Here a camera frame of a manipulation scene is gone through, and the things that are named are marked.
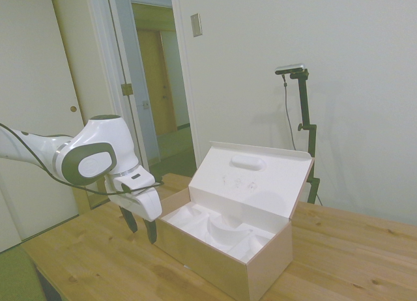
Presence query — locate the white open door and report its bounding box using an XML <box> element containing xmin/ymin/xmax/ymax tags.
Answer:
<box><xmin>87</xmin><ymin>0</ymin><xmax>161</xmax><ymax>168</ymax></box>

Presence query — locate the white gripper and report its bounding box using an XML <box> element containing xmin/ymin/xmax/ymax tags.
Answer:
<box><xmin>104</xmin><ymin>165</ymin><xmax>163</xmax><ymax>244</ymax></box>

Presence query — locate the white moulded box insert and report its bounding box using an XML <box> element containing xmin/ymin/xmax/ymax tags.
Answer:
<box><xmin>161</xmin><ymin>201</ymin><xmax>274</xmax><ymax>265</ymax></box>

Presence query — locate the grey stereo camera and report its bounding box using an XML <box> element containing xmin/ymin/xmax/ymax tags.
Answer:
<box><xmin>274</xmin><ymin>63</ymin><xmax>307</xmax><ymax>76</ymax></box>

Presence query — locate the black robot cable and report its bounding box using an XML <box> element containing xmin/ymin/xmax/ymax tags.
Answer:
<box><xmin>0</xmin><ymin>122</ymin><xmax>165</xmax><ymax>196</ymax></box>

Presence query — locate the grey camera cable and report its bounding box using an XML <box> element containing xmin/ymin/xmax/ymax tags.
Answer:
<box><xmin>281</xmin><ymin>73</ymin><xmax>298</xmax><ymax>151</ymax></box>

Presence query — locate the white closet door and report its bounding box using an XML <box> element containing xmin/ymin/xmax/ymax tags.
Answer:
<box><xmin>0</xmin><ymin>0</ymin><xmax>86</xmax><ymax>252</ymax></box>

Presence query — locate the black camera stand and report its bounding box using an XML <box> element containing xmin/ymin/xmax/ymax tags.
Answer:
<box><xmin>289</xmin><ymin>69</ymin><xmax>321</xmax><ymax>205</ymax></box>

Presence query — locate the cardboard box with hinged lid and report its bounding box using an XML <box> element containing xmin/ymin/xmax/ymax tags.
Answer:
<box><xmin>153</xmin><ymin>140</ymin><xmax>315</xmax><ymax>301</ymax></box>

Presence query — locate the beige wall switch plate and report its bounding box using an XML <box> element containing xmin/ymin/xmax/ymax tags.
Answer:
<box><xmin>190</xmin><ymin>13</ymin><xmax>203</xmax><ymax>38</ymax></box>

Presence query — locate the green chair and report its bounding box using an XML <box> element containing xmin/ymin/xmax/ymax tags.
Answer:
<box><xmin>0</xmin><ymin>247</ymin><xmax>46</xmax><ymax>301</ymax></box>

